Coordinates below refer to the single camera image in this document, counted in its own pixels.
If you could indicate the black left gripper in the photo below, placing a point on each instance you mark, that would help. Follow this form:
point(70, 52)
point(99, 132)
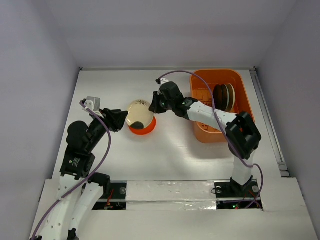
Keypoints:
point(114, 118)

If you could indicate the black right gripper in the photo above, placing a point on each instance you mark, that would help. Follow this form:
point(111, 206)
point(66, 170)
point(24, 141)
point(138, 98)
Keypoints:
point(158, 104)

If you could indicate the cream white plate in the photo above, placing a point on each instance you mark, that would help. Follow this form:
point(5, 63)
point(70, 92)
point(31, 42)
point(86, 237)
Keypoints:
point(139, 117)

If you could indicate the orange plastic plate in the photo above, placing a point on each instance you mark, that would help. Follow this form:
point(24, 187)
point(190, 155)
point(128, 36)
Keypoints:
point(144, 131)

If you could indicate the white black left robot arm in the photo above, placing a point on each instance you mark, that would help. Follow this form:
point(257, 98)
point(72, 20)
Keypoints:
point(80, 185)

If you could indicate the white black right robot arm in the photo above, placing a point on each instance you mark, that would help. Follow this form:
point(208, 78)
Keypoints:
point(240, 131)

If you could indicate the dark brown plate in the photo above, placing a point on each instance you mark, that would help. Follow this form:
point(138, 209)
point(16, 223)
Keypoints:
point(220, 95)

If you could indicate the blue patterned plate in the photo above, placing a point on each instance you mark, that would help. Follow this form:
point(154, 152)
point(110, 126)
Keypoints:
point(227, 107)

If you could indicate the silver tape covered board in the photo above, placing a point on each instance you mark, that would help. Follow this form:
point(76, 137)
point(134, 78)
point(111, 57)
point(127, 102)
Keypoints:
point(170, 196)

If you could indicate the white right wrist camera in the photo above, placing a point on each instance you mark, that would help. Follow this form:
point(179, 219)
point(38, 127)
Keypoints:
point(162, 81)

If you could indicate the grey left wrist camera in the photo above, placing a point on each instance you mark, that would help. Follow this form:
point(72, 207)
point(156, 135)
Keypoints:
point(92, 103)

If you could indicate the aluminium rail right side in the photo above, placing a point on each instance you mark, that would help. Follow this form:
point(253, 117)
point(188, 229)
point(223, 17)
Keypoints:
point(282, 165)

